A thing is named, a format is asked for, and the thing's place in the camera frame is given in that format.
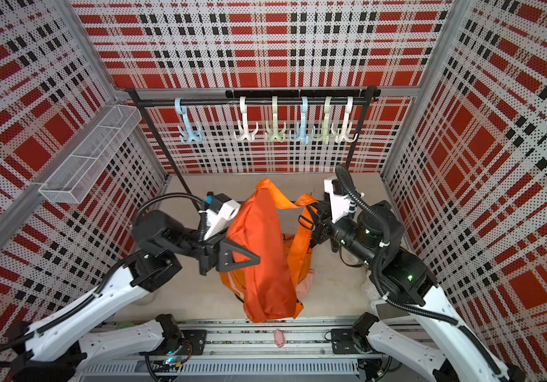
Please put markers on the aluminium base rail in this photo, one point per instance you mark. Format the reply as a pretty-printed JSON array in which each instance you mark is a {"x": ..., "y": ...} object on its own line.
[{"x": 313, "y": 347}]

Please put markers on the black wall hook strip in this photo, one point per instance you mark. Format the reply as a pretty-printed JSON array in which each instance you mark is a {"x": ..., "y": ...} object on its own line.
[{"x": 322, "y": 93}]

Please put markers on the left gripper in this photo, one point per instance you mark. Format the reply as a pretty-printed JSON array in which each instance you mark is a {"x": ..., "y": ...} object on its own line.
[{"x": 217, "y": 252}]

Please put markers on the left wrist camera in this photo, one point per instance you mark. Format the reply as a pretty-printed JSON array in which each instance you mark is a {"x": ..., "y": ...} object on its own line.
[{"x": 221, "y": 210}]

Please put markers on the green hook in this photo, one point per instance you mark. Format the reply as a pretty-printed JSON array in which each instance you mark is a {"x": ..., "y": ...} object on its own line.
[
  {"x": 324, "y": 135},
  {"x": 274, "y": 134}
]

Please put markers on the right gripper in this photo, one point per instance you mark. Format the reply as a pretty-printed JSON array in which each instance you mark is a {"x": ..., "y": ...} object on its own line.
[{"x": 323, "y": 225}]

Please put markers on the green round object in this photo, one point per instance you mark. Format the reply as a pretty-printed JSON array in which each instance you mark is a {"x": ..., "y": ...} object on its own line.
[{"x": 125, "y": 325}]

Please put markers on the pink bag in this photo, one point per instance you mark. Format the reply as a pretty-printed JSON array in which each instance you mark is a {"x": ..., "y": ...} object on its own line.
[{"x": 304, "y": 286}]

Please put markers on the white hook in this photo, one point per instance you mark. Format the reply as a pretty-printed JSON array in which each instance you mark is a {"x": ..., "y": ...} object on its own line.
[
  {"x": 342, "y": 135},
  {"x": 245, "y": 133}
]

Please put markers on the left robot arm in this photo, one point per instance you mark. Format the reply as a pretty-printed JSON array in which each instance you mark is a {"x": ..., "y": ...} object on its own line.
[{"x": 62, "y": 345}]

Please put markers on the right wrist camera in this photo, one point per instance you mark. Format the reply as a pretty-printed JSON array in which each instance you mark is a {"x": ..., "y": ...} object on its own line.
[{"x": 340, "y": 203}]

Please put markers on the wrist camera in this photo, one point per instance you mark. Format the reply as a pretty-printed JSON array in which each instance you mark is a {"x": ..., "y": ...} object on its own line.
[
  {"x": 221, "y": 210},
  {"x": 340, "y": 203}
]

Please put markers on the black garment rack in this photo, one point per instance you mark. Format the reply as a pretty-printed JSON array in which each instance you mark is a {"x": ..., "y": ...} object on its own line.
[{"x": 234, "y": 131}]

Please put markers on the white wire mesh basket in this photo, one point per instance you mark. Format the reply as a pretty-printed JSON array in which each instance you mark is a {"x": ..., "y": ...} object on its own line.
[{"x": 73, "y": 180}]

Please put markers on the light blue hook far left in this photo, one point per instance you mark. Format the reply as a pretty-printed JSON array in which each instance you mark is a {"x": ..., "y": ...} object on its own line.
[{"x": 187, "y": 133}]

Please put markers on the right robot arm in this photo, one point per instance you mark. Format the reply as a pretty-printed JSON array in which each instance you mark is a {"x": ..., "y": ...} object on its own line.
[{"x": 405, "y": 282}]

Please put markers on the small pink object on rail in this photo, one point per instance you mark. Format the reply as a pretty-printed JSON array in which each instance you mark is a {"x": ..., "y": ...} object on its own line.
[{"x": 279, "y": 338}]

